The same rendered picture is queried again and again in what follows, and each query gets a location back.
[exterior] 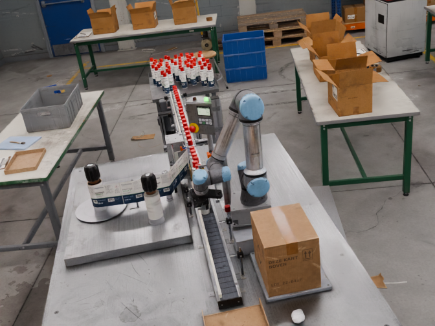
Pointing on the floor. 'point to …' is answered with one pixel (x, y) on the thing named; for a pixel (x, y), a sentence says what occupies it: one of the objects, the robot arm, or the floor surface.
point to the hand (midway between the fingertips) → (206, 207)
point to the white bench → (51, 163)
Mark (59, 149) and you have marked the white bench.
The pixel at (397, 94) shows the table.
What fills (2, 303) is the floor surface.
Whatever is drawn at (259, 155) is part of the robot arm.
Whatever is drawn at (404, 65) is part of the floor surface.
